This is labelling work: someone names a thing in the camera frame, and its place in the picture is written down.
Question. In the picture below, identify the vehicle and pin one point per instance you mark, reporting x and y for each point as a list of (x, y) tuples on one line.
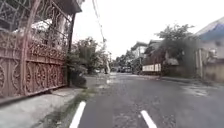
[(125, 69)]

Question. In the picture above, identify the green bushes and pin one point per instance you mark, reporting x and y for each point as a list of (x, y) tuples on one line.
[(85, 55)]

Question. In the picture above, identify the pale multi-storey building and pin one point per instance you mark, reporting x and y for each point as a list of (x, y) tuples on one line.
[(139, 50)]

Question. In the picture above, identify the building with white fence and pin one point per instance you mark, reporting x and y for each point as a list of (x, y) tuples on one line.
[(152, 67)]

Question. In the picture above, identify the grey asphalt road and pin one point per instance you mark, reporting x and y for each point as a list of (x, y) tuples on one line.
[(133, 100)]

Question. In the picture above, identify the robot's own part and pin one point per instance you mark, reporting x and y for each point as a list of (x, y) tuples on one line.
[(148, 119), (77, 115)]

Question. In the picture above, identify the grass strip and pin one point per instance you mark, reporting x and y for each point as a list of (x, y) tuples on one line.
[(66, 110)]

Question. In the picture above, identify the leafy tree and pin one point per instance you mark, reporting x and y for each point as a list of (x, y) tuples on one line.
[(176, 40)]

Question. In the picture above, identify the ornate rust metal gate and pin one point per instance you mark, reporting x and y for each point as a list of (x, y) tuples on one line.
[(40, 70)]

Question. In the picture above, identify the building with blue roof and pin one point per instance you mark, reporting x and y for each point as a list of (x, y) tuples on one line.
[(213, 51)]

